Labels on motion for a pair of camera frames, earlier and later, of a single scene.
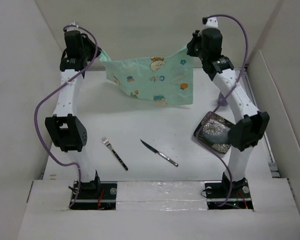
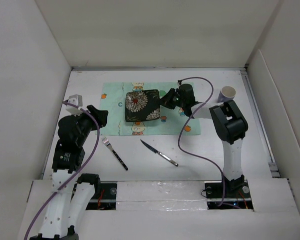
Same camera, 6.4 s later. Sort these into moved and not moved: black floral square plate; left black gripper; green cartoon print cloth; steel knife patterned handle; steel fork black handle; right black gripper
Moved: green cartoon print cloth; right black gripper; left black gripper; black floral square plate
Not moved: steel fork black handle; steel knife patterned handle
